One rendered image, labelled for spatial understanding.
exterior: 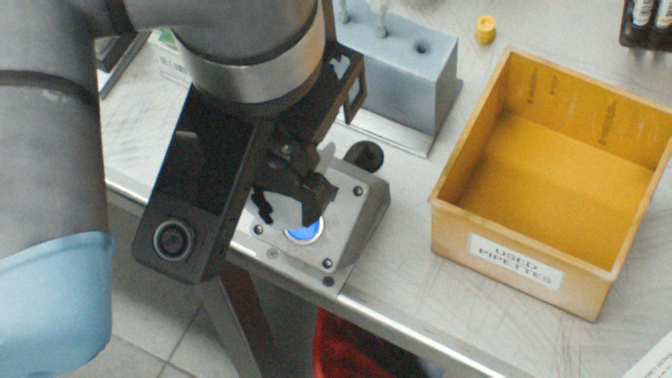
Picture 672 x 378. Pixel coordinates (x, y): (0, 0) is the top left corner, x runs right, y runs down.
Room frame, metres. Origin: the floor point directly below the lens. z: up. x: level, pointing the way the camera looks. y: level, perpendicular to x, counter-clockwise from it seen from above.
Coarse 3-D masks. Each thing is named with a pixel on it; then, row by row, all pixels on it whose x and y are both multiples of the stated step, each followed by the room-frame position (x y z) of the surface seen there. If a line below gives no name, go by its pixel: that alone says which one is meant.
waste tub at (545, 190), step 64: (512, 64) 0.44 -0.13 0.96; (512, 128) 0.43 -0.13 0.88; (576, 128) 0.41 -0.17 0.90; (640, 128) 0.39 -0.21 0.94; (448, 192) 0.36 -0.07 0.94; (512, 192) 0.38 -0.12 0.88; (576, 192) 0.37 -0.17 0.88; (640, 192) 0.36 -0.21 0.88; (448, 256) 0.33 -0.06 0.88; (512, 256) 0.31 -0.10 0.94; (576, 256) 0.32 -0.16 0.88
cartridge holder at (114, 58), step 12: (132, 36) 0.55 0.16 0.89; (144, 36) 0.55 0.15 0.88; (108, 48) 0.53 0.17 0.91; (120, 48) 0.53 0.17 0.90; (132, 48) 0.54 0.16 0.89; (96, 60) 0.52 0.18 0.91; (108, 60) 0.52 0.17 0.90; (120, 60) 0.53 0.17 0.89; (108, 72) 0.52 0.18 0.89; (120, 72) 0.52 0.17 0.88; (108, 84) 0.51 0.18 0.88
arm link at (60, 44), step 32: (0, 0) 0.30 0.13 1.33; (32, 0) 0.30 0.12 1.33; (64, 0) 0.31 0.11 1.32; (96, 0) 0.31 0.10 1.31; (0, 32) 0.29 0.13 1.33; (32, 32) 0.29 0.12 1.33; (64, 32) 0.29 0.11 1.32; (96, 32) 0.30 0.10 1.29; (128, 32) 0.31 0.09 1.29; (0, 64) 0.27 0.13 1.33; (32, 64) 0.27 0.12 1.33; (64, 64) 0.28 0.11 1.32; (96, 64) 0.29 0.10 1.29; (96, 96) 0.27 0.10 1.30
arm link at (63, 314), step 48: (0, 96) 0.26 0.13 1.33; (48, 96) 0.26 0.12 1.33; (0, 144) 0.24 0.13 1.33; (48, 144) 0.24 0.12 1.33; (96, 144) 0.25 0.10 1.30; (0, 192) 0.21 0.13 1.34; (48, 192) 0.22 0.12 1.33; (96, 192) 0.22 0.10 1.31; (0, 240) 0.20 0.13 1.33; (48, 240) 0.20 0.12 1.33; (96, 240) 0.20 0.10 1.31; (0, 288) 0.18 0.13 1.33; (48, 288) 0.18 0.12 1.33; (96, 288) 0.18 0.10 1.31; (0, 336) 0.16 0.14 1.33; (48, 336) 0.16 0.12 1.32; (96, 336) 0.16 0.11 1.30
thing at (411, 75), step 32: (352, 0) 0.50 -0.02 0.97; (352, 32) 0.48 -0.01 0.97; (416, 32) 0.47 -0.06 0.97; (384, 64) 0.45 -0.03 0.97; (416, 64) 0.44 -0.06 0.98; (448, 64) 0.45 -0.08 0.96; (352, 96) 0.47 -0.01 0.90; (384, 96) 0.45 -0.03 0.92; (416, 96) 0.44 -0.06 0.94; (448, 96) 0.45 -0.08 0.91; (384, 128) 0.44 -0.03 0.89; (416, 128) 0.44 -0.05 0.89
